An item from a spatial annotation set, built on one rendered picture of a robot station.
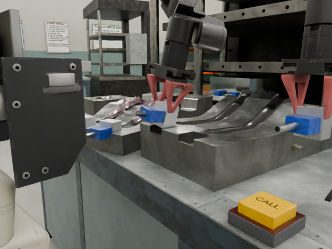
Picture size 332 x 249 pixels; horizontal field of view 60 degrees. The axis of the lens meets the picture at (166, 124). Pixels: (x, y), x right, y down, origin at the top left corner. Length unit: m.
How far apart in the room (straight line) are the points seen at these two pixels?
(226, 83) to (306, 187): 1.02
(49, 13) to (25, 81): 7.43
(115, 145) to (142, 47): 4.28
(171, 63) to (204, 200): 0.29
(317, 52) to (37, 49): 7.38
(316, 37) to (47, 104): 0.42
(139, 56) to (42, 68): 4.60
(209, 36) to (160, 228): 0.45
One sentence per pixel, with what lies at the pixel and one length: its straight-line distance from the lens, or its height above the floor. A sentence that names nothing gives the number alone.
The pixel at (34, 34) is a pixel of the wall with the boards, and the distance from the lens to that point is 7.73.
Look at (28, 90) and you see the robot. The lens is 0.39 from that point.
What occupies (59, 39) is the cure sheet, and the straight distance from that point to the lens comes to 7.74.
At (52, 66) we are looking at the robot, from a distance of 0.40.
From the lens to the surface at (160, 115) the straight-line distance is 0.65.
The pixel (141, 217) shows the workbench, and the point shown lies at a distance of 0.79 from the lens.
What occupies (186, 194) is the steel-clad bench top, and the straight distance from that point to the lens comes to 0.55.
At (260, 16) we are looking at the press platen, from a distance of 1.48.
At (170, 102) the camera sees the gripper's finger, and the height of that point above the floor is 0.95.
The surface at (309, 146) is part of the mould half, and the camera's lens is 0.82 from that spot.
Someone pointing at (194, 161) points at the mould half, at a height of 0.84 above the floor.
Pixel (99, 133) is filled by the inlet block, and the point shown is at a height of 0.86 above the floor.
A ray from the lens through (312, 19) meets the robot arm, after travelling 0.55.
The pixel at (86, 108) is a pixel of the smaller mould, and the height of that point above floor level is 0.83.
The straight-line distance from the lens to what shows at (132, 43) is 4.95.
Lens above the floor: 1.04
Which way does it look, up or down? 12 degrees down
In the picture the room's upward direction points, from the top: straight up
